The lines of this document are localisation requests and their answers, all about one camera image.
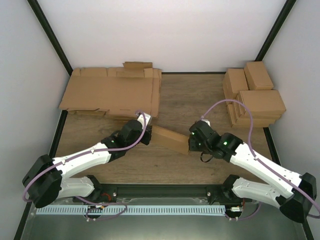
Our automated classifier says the brown cardboard paper box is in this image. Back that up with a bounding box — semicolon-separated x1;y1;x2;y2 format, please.
150;125;189;155

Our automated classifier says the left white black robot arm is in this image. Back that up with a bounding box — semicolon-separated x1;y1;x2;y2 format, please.
22;113;152;208

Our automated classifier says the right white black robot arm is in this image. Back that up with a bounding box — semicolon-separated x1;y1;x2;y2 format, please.
188;120;317;224

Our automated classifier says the folded cardboard box front bottom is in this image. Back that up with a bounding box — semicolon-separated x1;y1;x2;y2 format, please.
227;103;277;128

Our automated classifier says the folded cardboard box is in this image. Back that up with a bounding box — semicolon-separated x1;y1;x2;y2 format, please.
227;103;277;128
244;61;274;91
222;68;249;99
238;89;286;117

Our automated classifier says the folded cardboard box back left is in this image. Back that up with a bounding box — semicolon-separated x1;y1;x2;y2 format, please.
222;68;249;99

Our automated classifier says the folded cardboard box front top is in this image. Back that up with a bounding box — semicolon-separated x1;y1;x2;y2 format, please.
238;89;286;117

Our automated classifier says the folded cardboard box back right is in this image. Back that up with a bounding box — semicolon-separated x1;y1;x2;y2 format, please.
244;61;274;91

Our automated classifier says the stack of flat cardboard sheets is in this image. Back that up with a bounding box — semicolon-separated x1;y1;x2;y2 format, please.
59;61;162;118

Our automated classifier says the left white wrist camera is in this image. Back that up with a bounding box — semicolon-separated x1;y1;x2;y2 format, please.
136;112;152;129

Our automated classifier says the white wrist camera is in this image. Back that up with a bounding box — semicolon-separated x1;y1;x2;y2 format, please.
136;112;152;129
202;119;211;127

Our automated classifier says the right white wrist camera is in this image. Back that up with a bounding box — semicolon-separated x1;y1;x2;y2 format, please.
202;119;211;127

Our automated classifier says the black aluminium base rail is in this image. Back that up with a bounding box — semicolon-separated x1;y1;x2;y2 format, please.
100;184;228;204

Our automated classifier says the light blue slotted cable duct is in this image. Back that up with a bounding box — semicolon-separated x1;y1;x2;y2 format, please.
36;205;226;216

